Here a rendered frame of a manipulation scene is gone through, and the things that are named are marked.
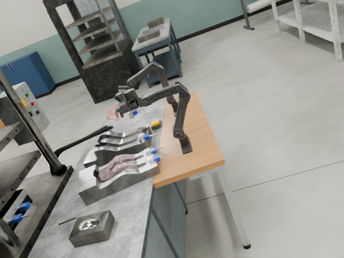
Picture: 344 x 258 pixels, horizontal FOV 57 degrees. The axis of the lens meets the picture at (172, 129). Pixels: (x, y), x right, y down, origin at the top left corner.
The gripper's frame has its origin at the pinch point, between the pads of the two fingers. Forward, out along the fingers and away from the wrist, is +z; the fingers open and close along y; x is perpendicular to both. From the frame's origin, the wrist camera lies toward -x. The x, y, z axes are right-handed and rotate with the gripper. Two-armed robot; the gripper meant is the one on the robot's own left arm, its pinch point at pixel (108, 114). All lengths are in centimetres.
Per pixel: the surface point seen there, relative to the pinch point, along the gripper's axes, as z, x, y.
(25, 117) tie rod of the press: 62, -11, -27
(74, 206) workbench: 40, 39, 25
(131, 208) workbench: 0, 40, 46
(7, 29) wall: 333, -69, -704
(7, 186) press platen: 76, 15, 14
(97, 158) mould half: 26.6, 32.6, -13.1
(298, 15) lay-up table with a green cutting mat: -253, 77, -322
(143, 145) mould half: -9.8, 33.0, -8.2
